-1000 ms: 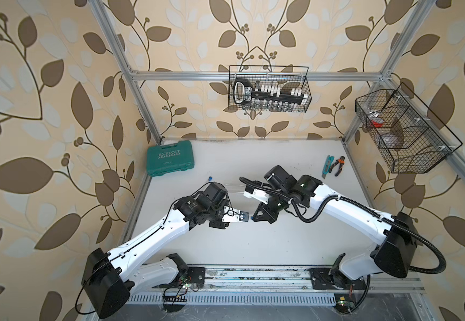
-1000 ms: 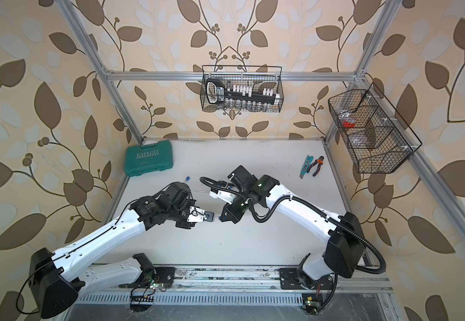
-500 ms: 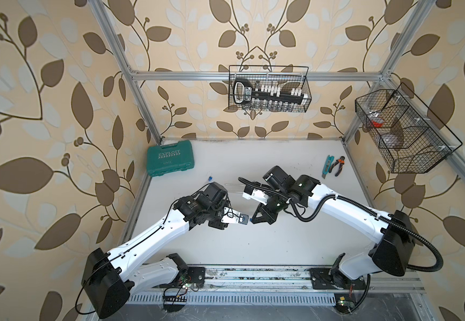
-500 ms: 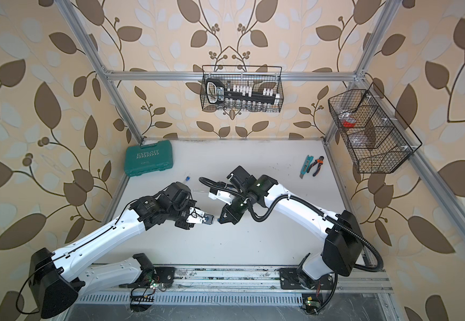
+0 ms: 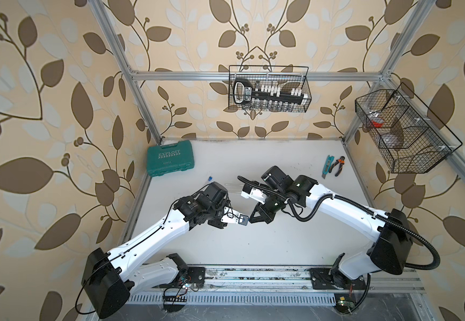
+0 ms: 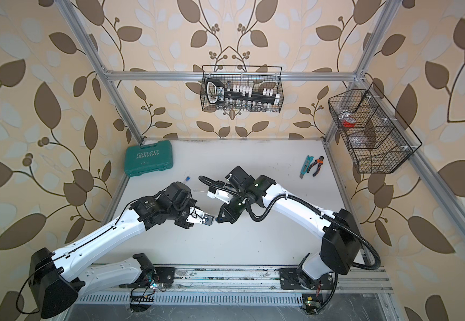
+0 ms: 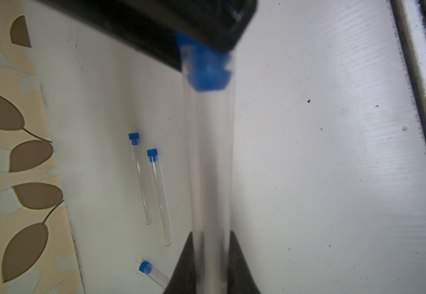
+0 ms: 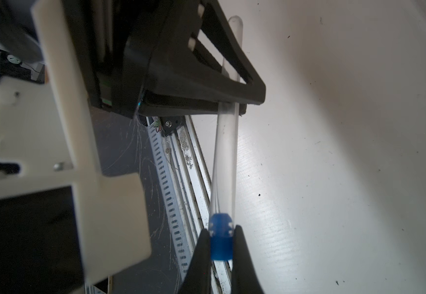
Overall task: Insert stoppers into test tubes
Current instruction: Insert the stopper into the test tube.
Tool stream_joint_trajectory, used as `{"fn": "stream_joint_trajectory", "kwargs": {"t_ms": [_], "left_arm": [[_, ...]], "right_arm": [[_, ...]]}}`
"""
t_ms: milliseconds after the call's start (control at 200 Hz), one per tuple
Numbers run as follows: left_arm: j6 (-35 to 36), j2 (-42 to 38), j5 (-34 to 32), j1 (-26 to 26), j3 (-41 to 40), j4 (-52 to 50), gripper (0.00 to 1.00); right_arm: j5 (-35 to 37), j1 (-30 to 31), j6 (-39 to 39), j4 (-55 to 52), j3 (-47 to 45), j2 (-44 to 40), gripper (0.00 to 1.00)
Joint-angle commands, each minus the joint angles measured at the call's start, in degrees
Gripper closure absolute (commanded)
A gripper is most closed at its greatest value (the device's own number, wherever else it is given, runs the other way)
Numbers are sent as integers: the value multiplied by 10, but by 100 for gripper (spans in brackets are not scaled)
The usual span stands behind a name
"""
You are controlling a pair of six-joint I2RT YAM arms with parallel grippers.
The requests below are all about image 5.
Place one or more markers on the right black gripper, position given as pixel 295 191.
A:
pixel 262 214

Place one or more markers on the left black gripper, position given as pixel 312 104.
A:
pixel 218 224

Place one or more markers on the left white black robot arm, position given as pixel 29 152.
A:
pixel 111 277

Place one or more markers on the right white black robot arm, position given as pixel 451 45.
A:
pixel 394 245

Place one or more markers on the teal utility knife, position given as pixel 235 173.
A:
pixel 328 164

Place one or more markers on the green plastic tool case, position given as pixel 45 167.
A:
pixel 169 158

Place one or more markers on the orange black pliers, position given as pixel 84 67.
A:
pixel 338 165

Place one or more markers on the black socket holder set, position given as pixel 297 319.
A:
pixel 244 92

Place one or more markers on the red item in basket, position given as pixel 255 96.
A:
pixel 375 120

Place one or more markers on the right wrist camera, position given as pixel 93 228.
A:
pixel 254 194

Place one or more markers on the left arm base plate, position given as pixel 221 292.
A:
pixel 194 277

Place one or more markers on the aluminium front rail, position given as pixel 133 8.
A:
pixel 251 278

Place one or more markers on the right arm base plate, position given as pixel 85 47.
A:
pixel 324 279

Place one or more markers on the black wire basket back wall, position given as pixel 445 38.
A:
pixel 286 77

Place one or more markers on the black wire basket wall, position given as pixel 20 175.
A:
pixel 414 138
pixel 286 77

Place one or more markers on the black wire basket right wall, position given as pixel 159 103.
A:
pixel 414 138

